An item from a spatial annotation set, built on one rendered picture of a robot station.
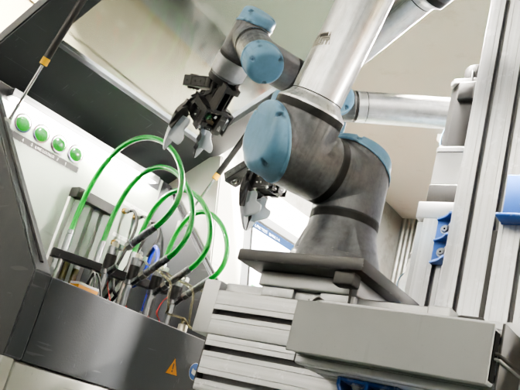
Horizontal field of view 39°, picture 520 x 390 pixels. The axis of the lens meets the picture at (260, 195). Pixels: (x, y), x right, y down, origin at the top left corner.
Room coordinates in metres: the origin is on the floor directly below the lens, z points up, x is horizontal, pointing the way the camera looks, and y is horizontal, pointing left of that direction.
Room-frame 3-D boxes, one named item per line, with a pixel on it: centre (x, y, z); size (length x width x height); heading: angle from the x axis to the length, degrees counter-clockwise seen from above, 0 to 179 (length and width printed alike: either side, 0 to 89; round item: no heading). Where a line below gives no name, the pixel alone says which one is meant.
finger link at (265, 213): (1.66, -0.01, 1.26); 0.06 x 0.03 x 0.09; 47
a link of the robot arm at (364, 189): (1.15, -0.14, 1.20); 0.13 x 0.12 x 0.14; 121
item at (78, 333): (1.61, 0.14, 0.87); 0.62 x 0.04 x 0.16; 137
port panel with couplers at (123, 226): (2.13, 0.34, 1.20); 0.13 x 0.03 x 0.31; 137
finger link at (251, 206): (1.63, 0.01, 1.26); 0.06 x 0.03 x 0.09; 47
